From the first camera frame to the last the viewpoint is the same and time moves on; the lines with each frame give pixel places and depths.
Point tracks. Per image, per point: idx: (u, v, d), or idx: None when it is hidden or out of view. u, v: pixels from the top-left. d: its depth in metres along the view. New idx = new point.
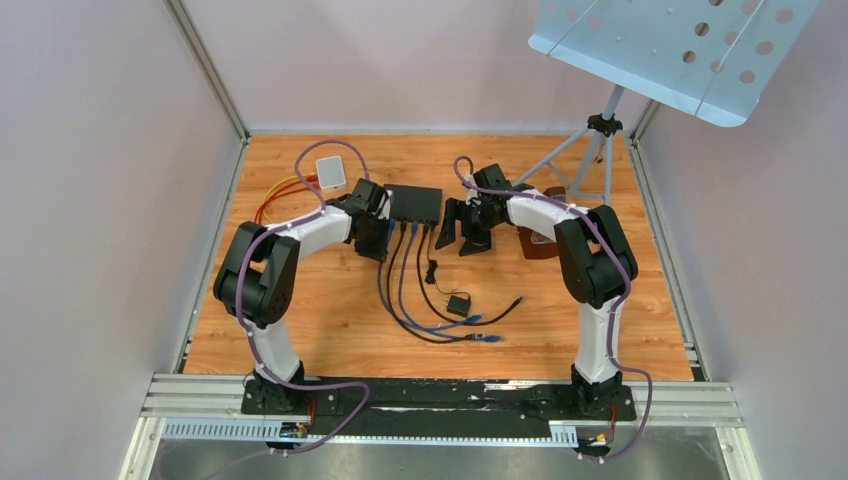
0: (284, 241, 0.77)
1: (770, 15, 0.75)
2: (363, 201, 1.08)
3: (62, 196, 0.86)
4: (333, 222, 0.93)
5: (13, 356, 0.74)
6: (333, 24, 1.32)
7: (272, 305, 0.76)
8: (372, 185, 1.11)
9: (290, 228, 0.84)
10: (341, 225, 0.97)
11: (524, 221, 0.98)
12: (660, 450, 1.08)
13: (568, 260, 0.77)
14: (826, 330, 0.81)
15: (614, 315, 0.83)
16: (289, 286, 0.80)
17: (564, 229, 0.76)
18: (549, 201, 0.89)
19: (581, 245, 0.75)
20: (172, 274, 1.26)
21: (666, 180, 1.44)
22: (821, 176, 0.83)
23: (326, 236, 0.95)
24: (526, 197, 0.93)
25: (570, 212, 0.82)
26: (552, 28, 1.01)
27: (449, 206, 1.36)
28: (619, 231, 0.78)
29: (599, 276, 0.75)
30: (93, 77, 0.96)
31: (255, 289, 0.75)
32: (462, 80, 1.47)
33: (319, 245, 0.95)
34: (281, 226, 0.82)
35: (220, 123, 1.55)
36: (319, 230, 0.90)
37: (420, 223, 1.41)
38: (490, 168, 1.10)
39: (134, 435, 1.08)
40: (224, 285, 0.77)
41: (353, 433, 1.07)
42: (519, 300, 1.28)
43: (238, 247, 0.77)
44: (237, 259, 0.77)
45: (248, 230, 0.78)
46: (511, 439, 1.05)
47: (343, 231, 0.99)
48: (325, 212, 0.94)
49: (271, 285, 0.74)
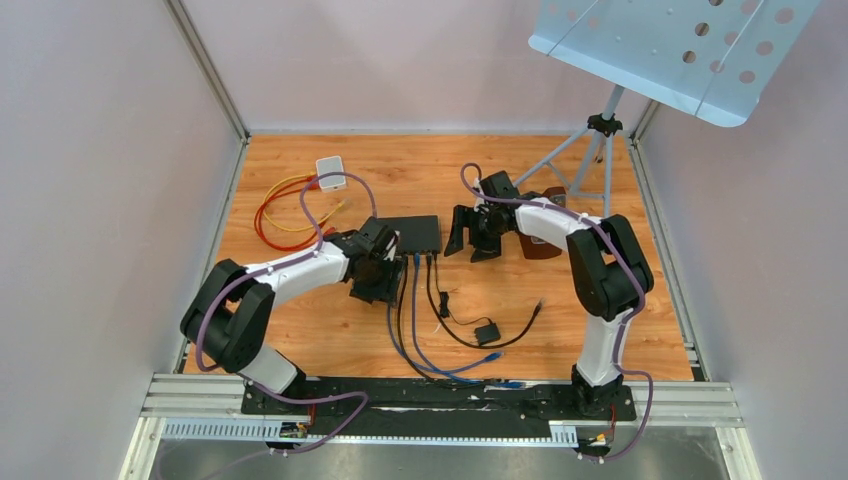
0: (257, 289, 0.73)
1: (770, 16, 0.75)
2: (368, 240, 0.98)
3: (62, 196, 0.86)
4: (324, 264, 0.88)
5: (13, 356, 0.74)
6: (333, 24, 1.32)
7: (233, 354, 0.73)
8: (381, 225, 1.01)
9: (271, 271, 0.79)
10: (334, 267, 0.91)
11: (533, 230, 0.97)
12: (661, 451, 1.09)
13: (582, 273, 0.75)
14: (827, 331, 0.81)
15: (624, 327, 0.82)
16: (260, 335, 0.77)
17: (577, 239, 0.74)
18: (560, 210, 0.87)
19: (594, 256, 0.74)
20: (172, 274, 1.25)
21: (667, 180, 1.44)
22: (821, 176, 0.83)
23: (315, 278, 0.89)
24: (537, 207, 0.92)
25: (582, 221, 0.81)
26: (552, 28, 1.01)
27: (456, 214, 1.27)
28: (633, 243, 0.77)
29: (613, 288, 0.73)
30: (92, 77, 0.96)
31: (218, 336, 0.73)
32: (462, 80, 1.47)
33: (307, 286, 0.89)
34: (261, 270, 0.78)
35: (220, 123, 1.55)
36: (305, 274, 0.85)
37: (423, 254, 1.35)
38: (497, 176, 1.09)
39: (134, 435, 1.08)
40: (191, 323, 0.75)
41: (353, 433, 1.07)
42: (538, 305, 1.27)
43: (210, 287, 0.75)
44: (207, 299, 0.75)
45: (224, 271, 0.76)
46: (511, 439, 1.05)
47: (337, 273, 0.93)
48: (319, 253, 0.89)
49: (233, 337, 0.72)
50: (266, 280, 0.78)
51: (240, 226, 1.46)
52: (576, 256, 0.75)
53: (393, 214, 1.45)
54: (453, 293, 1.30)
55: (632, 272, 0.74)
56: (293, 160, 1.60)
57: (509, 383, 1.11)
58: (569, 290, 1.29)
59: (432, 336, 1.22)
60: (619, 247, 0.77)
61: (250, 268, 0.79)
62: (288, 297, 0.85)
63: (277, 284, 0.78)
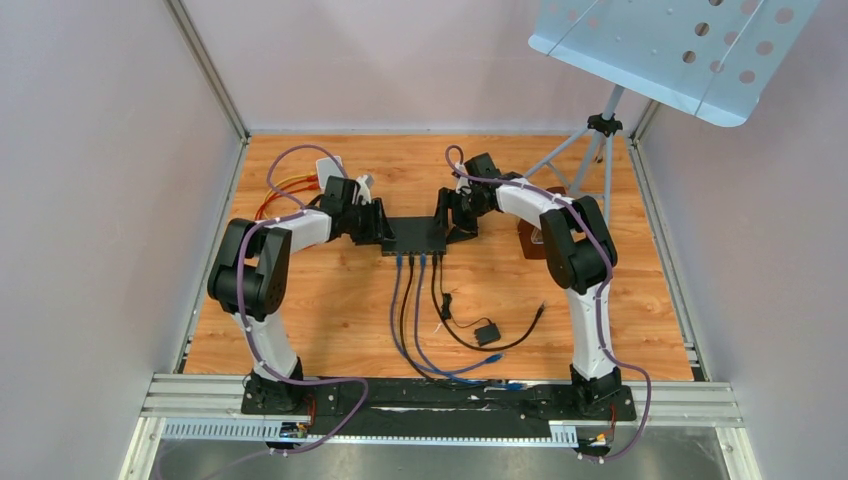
0: (275, 232, 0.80)
1: (770, 16, 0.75)
2: (337, 200, 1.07)
3: (62, 197, 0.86)
4: (315, 220, 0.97)
5: (14, 357, 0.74)
6: (333, 24, 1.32)
7: (269, 295, 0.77)
8: (342, 179, 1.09)
9: (279, 222, 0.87)
10: (323, 224, 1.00)
11: (515, 210, 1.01)
12: (661, 451, 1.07)
13: (553, 248, 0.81)
14: (827, 331, 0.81)
15: (599, 301, 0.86)
16: (284, 278, 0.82)
17: (549, 218, 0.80)
18: (536, 191, 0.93)
19: (564, 234, 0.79)
20: (172, 273, 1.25)
21: (667, 179, 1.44)
22: (821, 177, 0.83)
23: (310, 234, 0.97)
24: (515, 186, 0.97)
25: (556, 202, 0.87)
26: (552, 28, 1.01)
27: (441, 196, 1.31)
28: (601, 221, 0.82)
29: (580, 264, 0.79)
30: (93, 77, 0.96)
31: (253, 281, 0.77)
32: (463, 79, 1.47)
33: (305, 243, 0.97)
34: (271, 220, 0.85)
35: (220, 123, 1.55)
36: (304, 226, 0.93)
37: (429, 255, 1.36)
38: (481, 157, 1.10)
39: (134, 435, 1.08)
40: (219, 281, 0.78)
41: (353, 433, 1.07)
42: (540, 308, 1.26)
43: (229, 243, 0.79)
44: (229, 254, 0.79)
45: (239, 224, 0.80)
46: (511, 439, 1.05)
47: (328, 229, 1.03)
48: (307, 212, 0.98)
49: (267, 274, 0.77)
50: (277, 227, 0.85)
51: None
52: (549, 234, 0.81)
53: (394, 214, 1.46)
54: (452, 292, 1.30)
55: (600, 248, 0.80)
56: (293, 160, 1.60)
57: (508, 384, 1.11)
58: None
59: (432, 336, 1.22)
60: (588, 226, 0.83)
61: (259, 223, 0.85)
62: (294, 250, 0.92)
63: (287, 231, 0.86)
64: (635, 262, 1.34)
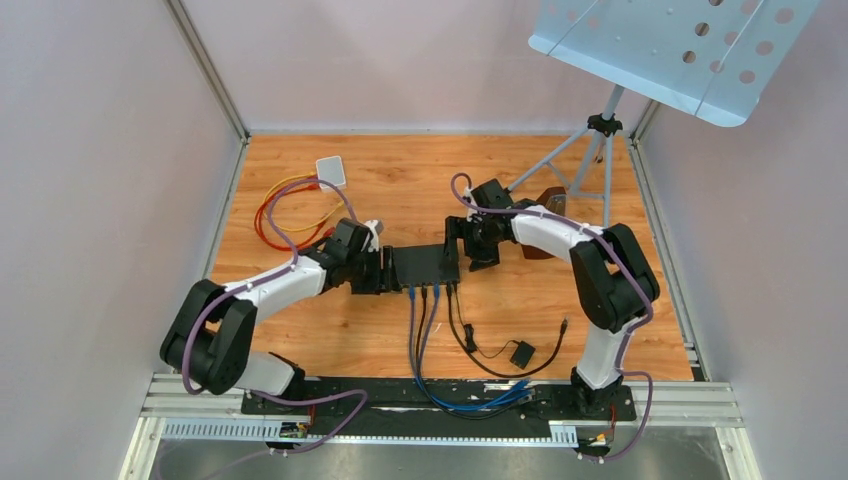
0: (239, 305, 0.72)
1: (770, 16, 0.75)
2: (343, 246, 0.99)
3: (62, 196, 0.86)
4: (302, 278, 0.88)
5: (14, 357, 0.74)
6: (333, 24, 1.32)
7: (220, 375, 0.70)
8: (353, 227, 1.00)
9: (250, 288, 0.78)
10: (312, 279, 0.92)
11: (531, 241, 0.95)
12: (661, 451, 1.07)
13: (587, 286, 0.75)
14: (828, 331, 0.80)
15: (628, 336, 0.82)
16: (245, 354, 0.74)
17: (580, 253, 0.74)
18: (559, 220, 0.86)
19: (600, 269, 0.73)
20: (171, 274, 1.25)
21: (668, 180, 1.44)
22: (821, 177, 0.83)
23: (294, 292, 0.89)
24: (532, 215, 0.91)
25: (583, 232, 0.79)
26: (552, 28, 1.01)
27: (450, 225, 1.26)
28: (637, 251, 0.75)
29: (620, 300, 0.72)
30: (93, 78, 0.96)
31: (205, 355, 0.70)
32: (462, 80, 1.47)
33: (287, 301, 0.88)
34: (239, 286, 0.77)
35: (220, 123, 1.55)
36: (281, 289, 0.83)
37: (442, 284, 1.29)
38: (488, 184, 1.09)
39: (134, 436, 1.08)
40: (172, 348, 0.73)
41: (353, 433, 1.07)
42: (565, 322, 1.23)
43: (190, 310, 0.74)
44: (187, 322, 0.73)
45: (202, 291, 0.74)
46: (511, 439, 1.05)
47: (317, 283, 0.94)
48: (296, 266, 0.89)
49: (217, 355, 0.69)
50: (246, 296, 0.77)
51: (240, 226, 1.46)
52: (583, 271, 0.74)
53: (394, 214, 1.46)
54: (453, 292, 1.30)
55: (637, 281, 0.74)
56: (293, 160, 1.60)
57: (514, 387, 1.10)
58: (569, 290, 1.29)
59: (433, 336, 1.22)
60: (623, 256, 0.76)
61: (230, 286, 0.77)
62: (268, 313, 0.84)
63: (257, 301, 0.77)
64: None
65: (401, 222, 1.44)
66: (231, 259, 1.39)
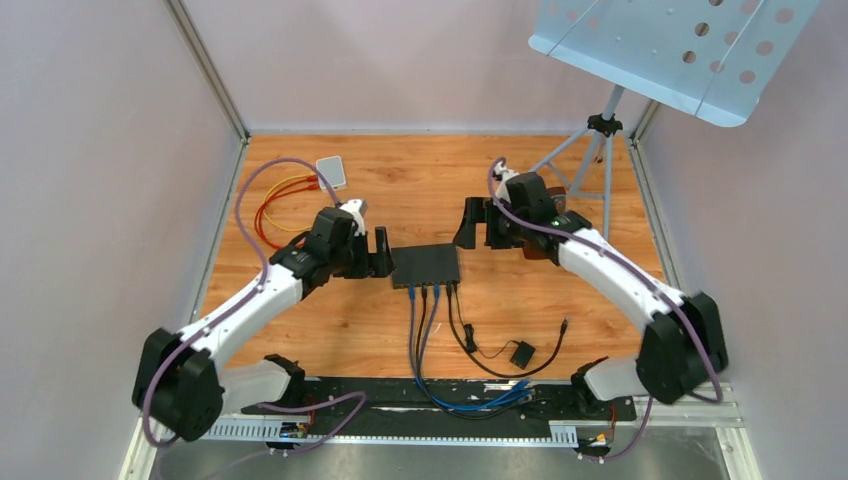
0: (197, 358, 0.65)
1: (770, 16, 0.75)
2: (324, 243, 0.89)
3: (62, 196, 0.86)
4: (272, 298, 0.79)
5: (14, 357, 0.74)
6: (333, 24, 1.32)
7: (191, 425, 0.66)
8: (332, 223, 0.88)
9: (208, 331, 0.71)
10: (286, 292, 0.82)
11: (577, 270, 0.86)
12: (661, 451, 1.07)
13: (658, 361, 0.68)
14: (828, 331, 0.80)
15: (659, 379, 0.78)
16: (215, 400, 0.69)
17: (660, 330, 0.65)
18: (626, 267, 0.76)
19: (677, 348, 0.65)
20: (171, 274, 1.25)
21: (668, 180, 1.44)
22: (821, 177, 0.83)
23: (268, 313, 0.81)
24: (591, 248, 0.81)
25: (660, 298, 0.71)
26: (552, 28, 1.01)
27: (470, 206, 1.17)
28: (716, 329, 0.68)
29: (688, 380, 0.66)
30: (94, 78, 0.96)
31: (168, 409, 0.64)
32: (462, 80, 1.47)
33: (259, 326, 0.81)
34: (197, 333, 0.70)
35: (220, 124, 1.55)
36: (245, 322, 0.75)
37: (442, 284, 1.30)
38: (532, 180, 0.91)
39: (134, 436, 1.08)
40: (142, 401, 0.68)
41: (353, 432, 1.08)
42: (564, 322, 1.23)
43: (148, 363, 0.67)
44: (148, 375, 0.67)
45: (156, 343, 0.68)
46: (511, 439, 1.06)
47: (296, 294, 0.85)
48: (264, 286, 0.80)
49: (182, 413, 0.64)
50: (205, 344, 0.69)
51: (240, 226, 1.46)
52: (659, 347, 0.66)
53: (394, 215, 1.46)
54: (453, 292, 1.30)
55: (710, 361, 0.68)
56: (293, 160, 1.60)
57: (514, 387, 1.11)
58: (569, 291, 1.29)
59: (433, 336, 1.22)
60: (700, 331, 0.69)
61: (186, 333, 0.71)
62: (243, 343, 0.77)
63: (219, 344, 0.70)
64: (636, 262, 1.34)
65: (401, 222, 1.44)
66: (232, 259, 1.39)
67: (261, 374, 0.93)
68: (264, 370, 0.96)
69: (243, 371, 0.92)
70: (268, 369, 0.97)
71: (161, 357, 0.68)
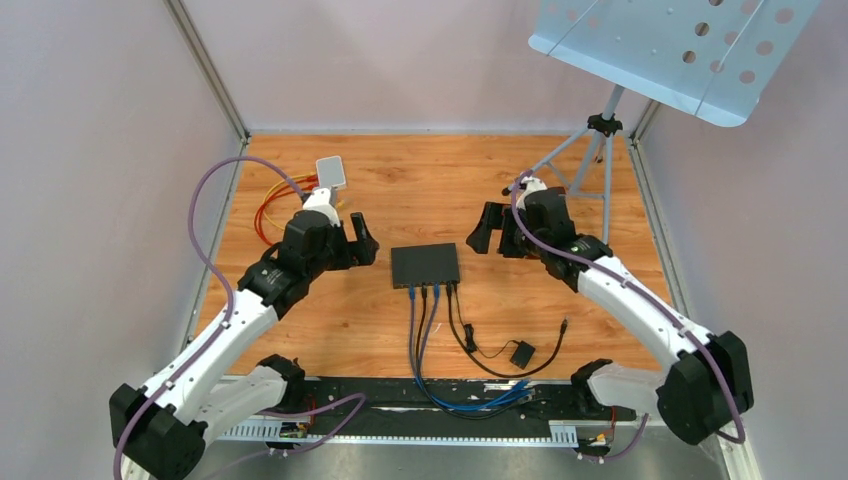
0: (162, 415, 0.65)
1: (770, 16, 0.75)
2: (296, 255, 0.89)
3: (62, 195, 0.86)
4: (239, 333, 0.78)
5: (13, 357, 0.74)
6: (333, 24, 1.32)
7: (171, 470, 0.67)
8: (302, 233, 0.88)
9: (171, 385, 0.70)
10: (255, 323, 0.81)
11: (596, 299, 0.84)
12: (660, 451, 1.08)
13: (682, 403, 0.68)
14: (828, 331, 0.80)
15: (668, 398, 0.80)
16: (193, 442, 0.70)
17: (685, 372, 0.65)
18: (651, 302, 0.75)
19: (704, 391, 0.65)
20: (171, 274, 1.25)
21: (668, 180, 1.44)
22: (821, 177, 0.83)
23: (237, 348, 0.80)
24: (614, 278, 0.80)
25: (687, 338, 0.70)
26: (552, 28, 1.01)
27: (488, 211, 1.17)
28: (744, 372, 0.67)
29: (713, 422, 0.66)
30: (94, 78, 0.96)
31: (145, 456, 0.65)
32: (462, 79, 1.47)
33: (231, 362, 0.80)
34: (159, 390, 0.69)
35: (220, 123, 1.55)
36: (211, 368, 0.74)
37: (442, 284, 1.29)
38: (554, 202, 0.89)
39: None
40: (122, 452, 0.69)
41: (353, 433, 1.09)
42: (564, 322, 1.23)
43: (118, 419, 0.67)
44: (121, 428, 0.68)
45: (121, 399, 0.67)
46: (511, 439, 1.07)
47: (270, 318, 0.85)
48: (229, 324, 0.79)
49: (160, 462, 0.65)
50: (168, 399, 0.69)
51: (240, 226, 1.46)
52: (685, 390, 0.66)
53: (393, 215, 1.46)
54: (453, 291, 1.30)
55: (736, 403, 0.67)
56: (293, 160, 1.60)
57: (514, 387, 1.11)
58: (569, 291, 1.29)
59: (433, 336, 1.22)
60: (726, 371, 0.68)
61: (150, 387, 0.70)
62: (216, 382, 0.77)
63: (184, 397, 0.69)
64: (636, 262, 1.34)
65: (401, 222, 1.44)
66: (232, 259, 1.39)
67: (254, 388, 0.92)
68: (256, 382, 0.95)
69: (235, 389, 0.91)
70: (261, 380, 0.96)
71: (128, 414, 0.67)
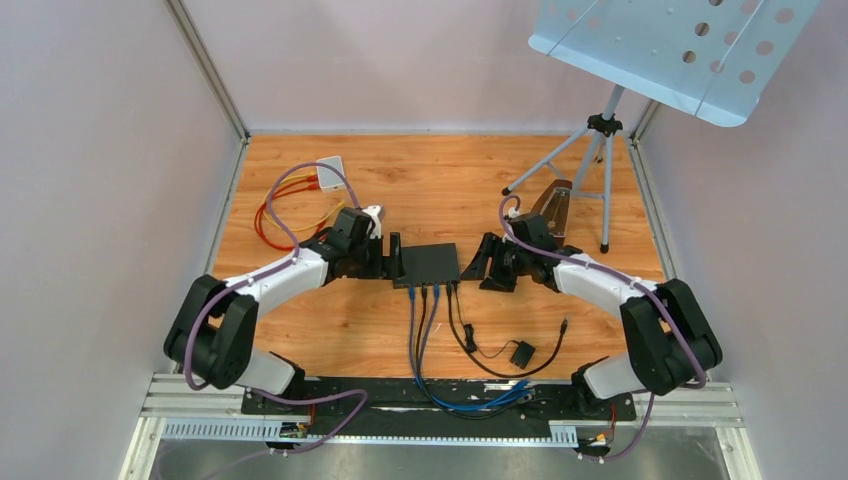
0: (240, 300, 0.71)
1: (770, 16, 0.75)
2: (345, 238, 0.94)
3: (62, 195, 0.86)
4: (305, 270, 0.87)
5: (12, 357, 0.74)
6: (333, 24, 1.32)
7: (224, 367, 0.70)
8: (353, 219, 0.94)
9: (252, 282, 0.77)
10: (312, 272, 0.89)
11: (574, 290, 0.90)
12: (661, 452, 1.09)
13: (640, 348, 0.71)
14: (828, 330, 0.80)
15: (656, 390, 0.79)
16: (249, 348, 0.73)
17: (635, 312, 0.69)
18: (606, 272, 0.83)
19: (657, 330, 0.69)
20: (171, 274, 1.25)
21: (668, 180, 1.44)
22: (821, 177, 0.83)
23: (298, 284, 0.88)
24: (577, 264, 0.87)
25: (635, 287, 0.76)
26: (553, 28, 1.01)
27: (484, 241, 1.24)
28: (696, 313, 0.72)
29: (676, 366, 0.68)
30: (94, 78, 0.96)
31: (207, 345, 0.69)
32: (462, 80, 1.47)
33: (287, 294, 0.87)
34: (242, 281, 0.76)
35: (220, 124, 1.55)
36: (282, 284, 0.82)
37: (443, 284, 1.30)
38: (533, 216, 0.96)
39: (134, 435, 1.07)
40: (175, 344, 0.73)
41: (353, 433, 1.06)
42: (564, 322, 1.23)
43: (190, 306, 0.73)
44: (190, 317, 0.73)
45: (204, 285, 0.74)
46: (511, 439, 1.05)
47: (318, 275, 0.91)
48: (297, 259, 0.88)
49: (221, 351, 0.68)
50: (248, 291, 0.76)
51: (241, 226, 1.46)
52: (637, 331, 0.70)
53: (394, 215, 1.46)
54: (453, 291, 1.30)
55: (695, 347, 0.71)
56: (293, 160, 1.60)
57: (514, 387, 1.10)
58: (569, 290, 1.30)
59: (433, 336, 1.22)
60: (679, 317, 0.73)
61: (232, 280, 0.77)
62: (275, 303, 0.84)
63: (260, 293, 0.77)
64: (636, 262, 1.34)
65: (401, 222, 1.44)
66: (232, 260, 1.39)
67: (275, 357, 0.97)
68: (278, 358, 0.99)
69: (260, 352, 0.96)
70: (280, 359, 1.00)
71: (205, 301, 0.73)
